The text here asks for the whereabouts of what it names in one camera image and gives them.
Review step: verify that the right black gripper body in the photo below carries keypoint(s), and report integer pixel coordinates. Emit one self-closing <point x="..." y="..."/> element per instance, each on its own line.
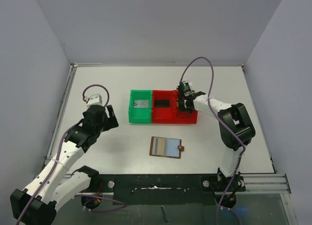
<point x="184" y="101"/>

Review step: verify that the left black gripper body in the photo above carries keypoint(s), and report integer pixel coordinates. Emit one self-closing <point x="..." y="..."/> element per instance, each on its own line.
<point x="108" y="122"/>

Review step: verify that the card with dark stripe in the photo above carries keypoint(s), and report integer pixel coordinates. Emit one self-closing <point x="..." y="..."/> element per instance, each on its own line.
<point x="159" y="146"/>

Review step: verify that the brown leather card holder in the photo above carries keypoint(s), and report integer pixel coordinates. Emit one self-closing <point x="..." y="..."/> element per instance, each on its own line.
<point x="173" y="149"/>

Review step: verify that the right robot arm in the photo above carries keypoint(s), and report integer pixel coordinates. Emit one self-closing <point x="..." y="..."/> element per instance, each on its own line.
<point x="235" y="125"/>

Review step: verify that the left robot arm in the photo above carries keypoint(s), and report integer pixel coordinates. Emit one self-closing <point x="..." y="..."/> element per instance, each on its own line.
<point x="39" y="202"/>

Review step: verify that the black card in red bin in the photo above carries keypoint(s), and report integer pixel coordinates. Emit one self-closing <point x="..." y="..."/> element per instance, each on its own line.
<point x="161" y="103"/>

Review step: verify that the silver card in green bin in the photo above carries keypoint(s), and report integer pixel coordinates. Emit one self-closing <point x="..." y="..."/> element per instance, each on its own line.
<point x="141" y="104"/>

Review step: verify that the right red plastic bin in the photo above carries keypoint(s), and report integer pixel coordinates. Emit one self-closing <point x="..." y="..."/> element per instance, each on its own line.
<point x="184" y="117"/>

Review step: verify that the red plastic bin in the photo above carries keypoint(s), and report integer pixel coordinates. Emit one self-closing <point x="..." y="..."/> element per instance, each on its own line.
<point x="184" y="117"/>
<point x="162" y="115"/>

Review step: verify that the middle red plastic bin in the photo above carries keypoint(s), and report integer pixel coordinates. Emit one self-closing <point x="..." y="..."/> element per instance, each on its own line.
<point x="162" y="115"/>

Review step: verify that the green plastic bin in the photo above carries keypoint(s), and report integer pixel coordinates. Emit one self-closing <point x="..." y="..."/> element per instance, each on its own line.
<point x="140" y="115"/>

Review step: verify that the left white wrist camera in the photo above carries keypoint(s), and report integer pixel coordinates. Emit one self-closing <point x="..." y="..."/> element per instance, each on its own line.
<point x="95" y="99"/>

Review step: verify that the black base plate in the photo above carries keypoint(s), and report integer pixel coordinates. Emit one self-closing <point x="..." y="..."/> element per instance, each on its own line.
<point x="167" y="189"/>

